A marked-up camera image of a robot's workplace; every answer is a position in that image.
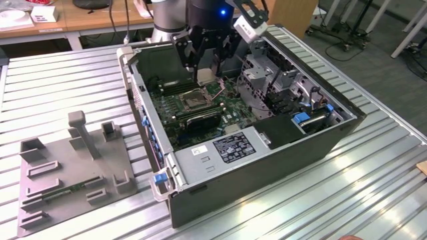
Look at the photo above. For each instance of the grey power supply unit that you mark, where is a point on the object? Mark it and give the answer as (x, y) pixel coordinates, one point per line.
(200, 165)

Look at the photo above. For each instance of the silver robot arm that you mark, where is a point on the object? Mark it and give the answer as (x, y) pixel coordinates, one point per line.
(167, 17)

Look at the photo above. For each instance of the blue case latch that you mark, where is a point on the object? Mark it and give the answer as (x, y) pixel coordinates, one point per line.
(159, 178)

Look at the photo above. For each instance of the green RAM stick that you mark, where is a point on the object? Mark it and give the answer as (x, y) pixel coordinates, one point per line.
(63, 192)

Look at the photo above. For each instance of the wooden cabinet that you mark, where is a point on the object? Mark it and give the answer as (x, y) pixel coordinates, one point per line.
(294, 15)

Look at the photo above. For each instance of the white cardboard box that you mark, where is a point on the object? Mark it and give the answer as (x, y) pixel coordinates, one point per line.
(44, 14)

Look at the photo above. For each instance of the black plastic shroud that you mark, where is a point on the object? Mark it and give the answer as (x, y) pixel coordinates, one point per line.
(276, 132)

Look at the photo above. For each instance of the black wheeled stand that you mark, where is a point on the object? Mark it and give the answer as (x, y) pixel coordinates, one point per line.
(358, 22)

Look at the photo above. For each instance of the silver CPU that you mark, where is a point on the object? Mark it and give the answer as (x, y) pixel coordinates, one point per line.
(204, 76)

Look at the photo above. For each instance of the wooden block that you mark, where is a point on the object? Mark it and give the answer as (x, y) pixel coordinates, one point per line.
(423, 168)

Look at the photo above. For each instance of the black oval object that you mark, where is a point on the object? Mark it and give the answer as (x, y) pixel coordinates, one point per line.
(91, 3)

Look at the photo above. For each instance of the blue disk carrier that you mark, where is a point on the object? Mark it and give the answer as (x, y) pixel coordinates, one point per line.
(300, 117)

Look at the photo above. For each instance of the small blue plastic clip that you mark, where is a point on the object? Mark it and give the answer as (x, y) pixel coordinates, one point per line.
(330, 108)

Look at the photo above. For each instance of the black RAM slot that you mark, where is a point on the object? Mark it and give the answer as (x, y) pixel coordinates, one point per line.
(194, 113)
(183, 89)
(178, 85)
(180, 117)

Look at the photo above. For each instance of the blue slot retainer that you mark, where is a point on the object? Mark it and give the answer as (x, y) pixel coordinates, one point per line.
(144, 121)

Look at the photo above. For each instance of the open black PC case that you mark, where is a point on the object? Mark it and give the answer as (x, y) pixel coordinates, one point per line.
(250, 180)

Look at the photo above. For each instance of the wooden desk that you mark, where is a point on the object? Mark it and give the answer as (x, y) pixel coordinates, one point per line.
(94, 21)

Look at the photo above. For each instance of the grey parts rack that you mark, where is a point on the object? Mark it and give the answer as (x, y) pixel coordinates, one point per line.
(74, 162)

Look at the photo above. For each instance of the green motherboard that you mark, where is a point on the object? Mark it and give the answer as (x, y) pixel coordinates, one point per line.
(167, 110)

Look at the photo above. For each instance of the grey metal drive cage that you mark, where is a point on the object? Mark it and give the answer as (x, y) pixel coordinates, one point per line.
(256, 75)

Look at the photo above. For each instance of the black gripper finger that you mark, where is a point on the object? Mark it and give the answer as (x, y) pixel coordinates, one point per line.
(182, 47)
(228, 47)

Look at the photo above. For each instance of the white desk leg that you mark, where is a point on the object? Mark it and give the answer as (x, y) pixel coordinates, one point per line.
(406, 43)

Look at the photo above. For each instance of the CPU socket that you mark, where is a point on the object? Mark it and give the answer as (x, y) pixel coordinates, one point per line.
(195, 101)

